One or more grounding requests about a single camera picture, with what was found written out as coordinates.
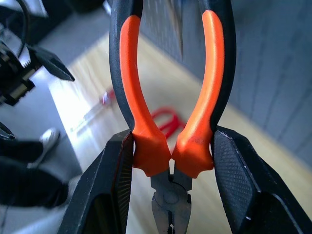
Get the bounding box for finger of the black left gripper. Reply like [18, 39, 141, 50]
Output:
[27, 45, 76, 82]
[0, 121, 16, 140]

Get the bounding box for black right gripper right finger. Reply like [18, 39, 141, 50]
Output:
[211, 125, 312, 234]

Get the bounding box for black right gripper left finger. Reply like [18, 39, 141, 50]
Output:
[58, 130, 135, 234]

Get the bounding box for orange and black handled pliers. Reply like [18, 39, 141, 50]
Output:
[109, 0, 237, 234]

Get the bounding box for grey pegboard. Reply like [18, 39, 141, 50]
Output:
[138, 0, 312, 160]

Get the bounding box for metal pegboard hook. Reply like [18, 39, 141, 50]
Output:
[175, 0, 185, 59]

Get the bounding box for person's white shoe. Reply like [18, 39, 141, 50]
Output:
[27, 127, 60, 169]

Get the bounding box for person's black trouser leg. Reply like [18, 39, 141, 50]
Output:
[0, 139, 69, 209]

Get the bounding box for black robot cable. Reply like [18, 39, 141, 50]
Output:
[16, 0, 31, 60]

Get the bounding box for red handled screwdriver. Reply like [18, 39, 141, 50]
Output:
[70, 89, 116, 134]

